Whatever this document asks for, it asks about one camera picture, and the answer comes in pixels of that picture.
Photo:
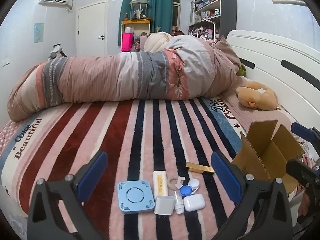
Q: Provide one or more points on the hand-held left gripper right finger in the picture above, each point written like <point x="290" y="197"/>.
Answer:
<point x="226" y="176"/>

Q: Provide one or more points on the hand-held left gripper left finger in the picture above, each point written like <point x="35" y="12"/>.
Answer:
<point x="93" y="172"/>

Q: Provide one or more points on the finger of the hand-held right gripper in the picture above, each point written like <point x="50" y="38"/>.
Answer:
<point x="302" y="131"/>
<point x="297" y="168"/>

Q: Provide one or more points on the person's right hand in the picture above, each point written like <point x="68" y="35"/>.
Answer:
<point x="303" y="203"/>

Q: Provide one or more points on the gold rectangular box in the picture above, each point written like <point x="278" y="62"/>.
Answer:
<point x="200" y="168"/>

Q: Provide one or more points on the open cardboard box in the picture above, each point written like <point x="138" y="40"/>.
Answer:
<point x="270" y="152"/>

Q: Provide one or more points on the blue white contact lens case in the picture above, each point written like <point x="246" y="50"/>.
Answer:
<point x="189" y="188"/>

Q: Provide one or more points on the white earbuds case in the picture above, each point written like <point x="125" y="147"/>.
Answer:
<point x="194" y="202"/>

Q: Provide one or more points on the striped plush blanket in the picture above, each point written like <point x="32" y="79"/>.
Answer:
<point x="125" y="135"/>

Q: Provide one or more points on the blue square vented device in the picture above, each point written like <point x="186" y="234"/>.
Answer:
<point x="136" y="196"/>

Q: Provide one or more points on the small white bottle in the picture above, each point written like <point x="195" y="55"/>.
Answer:
<point x="178" y="203"/>

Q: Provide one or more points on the tan plush toy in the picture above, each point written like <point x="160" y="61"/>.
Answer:
<point x="257" y="96"/>

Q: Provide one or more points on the cream rectangular box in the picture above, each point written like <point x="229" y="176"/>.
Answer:
<point x="160" y="183"/>

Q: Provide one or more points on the white charger adapter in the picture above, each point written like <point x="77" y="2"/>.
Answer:
<point x="164" y="205"/>

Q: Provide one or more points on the white bed headboard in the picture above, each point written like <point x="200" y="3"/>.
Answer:
<point x="272" y="52"/>

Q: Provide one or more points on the green plush toy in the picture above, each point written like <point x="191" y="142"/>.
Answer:
<point x="241" y="68"/>

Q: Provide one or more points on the pink grey striped duvet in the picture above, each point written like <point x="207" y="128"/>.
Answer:
<point x="112" y="77"/>

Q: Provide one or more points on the pink bag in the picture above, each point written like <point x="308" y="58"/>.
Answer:
<point x="127" y="42"/>

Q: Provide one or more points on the cream quilted pillow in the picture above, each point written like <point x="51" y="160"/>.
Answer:
<point x="156" y="42"/>

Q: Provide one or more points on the white door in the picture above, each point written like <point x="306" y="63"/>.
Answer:
<point x="91" y="27"/>

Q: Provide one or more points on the dark bookshelf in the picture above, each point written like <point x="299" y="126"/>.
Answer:
<point x="225" y="7"/>

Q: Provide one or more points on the yellow shelf unit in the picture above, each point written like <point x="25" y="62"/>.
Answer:
<point x="136" y="23"/>

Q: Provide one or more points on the glass display case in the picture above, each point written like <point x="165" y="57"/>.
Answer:
<point x="138" y="10"/>

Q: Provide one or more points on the window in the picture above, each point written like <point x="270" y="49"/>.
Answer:
<point x="176" y="7"/>

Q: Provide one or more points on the teal curtain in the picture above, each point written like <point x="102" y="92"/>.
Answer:
<point x="155" y="7"/>

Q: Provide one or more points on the white wall socket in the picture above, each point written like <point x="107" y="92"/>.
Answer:
<point x="5" y="63"/>

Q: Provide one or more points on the light blue wall poster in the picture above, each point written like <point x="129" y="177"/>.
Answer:
<point x="38" y="32"/>

